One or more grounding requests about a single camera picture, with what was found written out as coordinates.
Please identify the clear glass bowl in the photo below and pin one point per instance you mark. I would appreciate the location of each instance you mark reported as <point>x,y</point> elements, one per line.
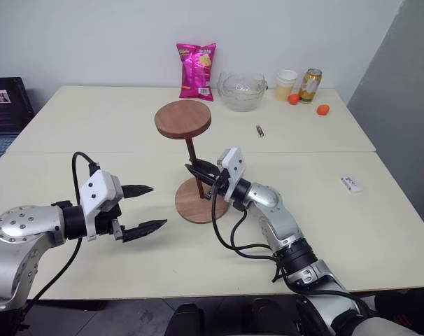
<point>241,92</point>

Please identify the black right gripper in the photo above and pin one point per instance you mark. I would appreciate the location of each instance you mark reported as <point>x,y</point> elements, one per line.
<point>220,182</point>

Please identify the pink chip bag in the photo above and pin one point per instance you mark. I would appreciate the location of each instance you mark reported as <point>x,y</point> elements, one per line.
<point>196,70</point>

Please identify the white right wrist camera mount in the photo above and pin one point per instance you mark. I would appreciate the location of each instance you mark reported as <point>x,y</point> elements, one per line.
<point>234,164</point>

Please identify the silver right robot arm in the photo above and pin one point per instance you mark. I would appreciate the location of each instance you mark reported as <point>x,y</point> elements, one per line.
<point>268,199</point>

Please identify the small battery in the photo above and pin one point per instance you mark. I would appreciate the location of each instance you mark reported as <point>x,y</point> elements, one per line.
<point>260,131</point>

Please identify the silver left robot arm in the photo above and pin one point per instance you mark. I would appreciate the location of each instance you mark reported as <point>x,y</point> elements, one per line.
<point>23,224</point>

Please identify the round wooden base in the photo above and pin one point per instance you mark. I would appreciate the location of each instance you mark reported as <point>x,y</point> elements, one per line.
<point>194,210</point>

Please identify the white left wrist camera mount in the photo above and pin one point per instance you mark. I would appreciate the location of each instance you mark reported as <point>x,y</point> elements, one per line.
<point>96,189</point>

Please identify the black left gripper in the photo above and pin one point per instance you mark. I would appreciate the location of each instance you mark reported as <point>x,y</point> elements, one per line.
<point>107,222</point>

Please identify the small white packet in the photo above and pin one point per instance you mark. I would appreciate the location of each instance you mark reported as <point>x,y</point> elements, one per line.
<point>352,184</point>

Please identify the white paper cup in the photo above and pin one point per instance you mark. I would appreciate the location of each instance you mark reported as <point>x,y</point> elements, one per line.
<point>285,87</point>

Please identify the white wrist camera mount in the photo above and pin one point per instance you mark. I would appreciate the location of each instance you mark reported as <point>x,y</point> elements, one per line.
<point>96,189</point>
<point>234,164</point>

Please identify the white robot body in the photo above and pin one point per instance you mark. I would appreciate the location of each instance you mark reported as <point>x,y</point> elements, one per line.
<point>390,329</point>

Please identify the wooden pole with round top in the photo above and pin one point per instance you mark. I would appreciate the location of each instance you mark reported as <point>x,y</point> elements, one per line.
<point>182,119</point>

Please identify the black laptop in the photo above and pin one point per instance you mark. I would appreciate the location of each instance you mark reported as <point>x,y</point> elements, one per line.
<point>5,105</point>

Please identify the yellow green drink can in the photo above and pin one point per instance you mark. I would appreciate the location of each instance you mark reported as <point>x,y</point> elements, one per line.
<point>310,87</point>

